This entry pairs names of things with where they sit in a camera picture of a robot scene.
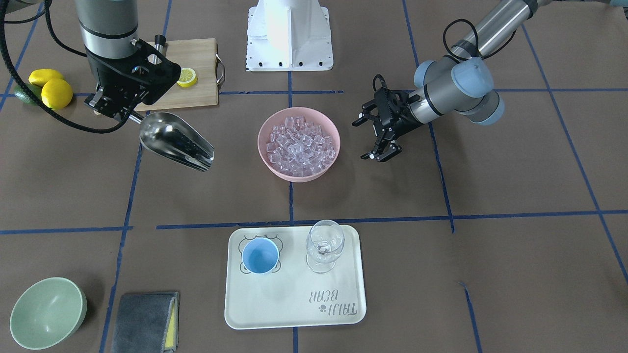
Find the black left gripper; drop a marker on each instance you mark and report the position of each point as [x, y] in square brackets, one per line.
[401, 119]

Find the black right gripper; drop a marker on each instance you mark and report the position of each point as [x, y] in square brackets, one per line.
[101, 73]

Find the metal ice scoop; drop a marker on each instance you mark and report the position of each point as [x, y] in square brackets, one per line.
[168, 135]

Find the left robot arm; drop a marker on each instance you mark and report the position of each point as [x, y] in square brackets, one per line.
[458, 82]

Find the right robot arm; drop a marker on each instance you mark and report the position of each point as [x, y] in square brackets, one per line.
[107, 26]

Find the pile of clear ice cubes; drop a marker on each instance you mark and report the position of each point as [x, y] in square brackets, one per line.
[300, 147]

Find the blue cup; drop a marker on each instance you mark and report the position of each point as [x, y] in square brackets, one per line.
[260, 256]

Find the steel cylinder muddler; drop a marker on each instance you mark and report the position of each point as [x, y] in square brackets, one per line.
[160, 46]

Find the yellow lemon front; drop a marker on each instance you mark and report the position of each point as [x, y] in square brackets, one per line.
[56, 94]

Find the yellow lemon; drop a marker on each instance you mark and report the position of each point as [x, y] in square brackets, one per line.
[56, 94]
[40, 77]

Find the lemon half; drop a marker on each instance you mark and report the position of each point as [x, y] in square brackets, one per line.
[188, 77]

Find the yellow lemon back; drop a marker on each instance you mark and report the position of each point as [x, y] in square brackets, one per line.
[40, 77]

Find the wooden cutting board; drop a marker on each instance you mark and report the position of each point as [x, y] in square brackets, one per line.
[197, 54]

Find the green avocado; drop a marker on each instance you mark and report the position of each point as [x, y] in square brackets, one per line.
[22, 95]

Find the pink bowl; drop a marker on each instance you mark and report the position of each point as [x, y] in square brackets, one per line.
[299, 144]

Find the clear wine glass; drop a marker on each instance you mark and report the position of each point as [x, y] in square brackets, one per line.
[324, 245]

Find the cream serving tray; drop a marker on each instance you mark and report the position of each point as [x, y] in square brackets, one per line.
[292, 295]

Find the green bowl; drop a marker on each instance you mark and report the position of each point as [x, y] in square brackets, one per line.
[47, 313]

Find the grey folded cloth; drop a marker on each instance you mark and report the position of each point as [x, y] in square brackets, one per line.
[147, 323]

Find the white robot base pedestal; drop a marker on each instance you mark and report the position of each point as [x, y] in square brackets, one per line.
[288, 36]

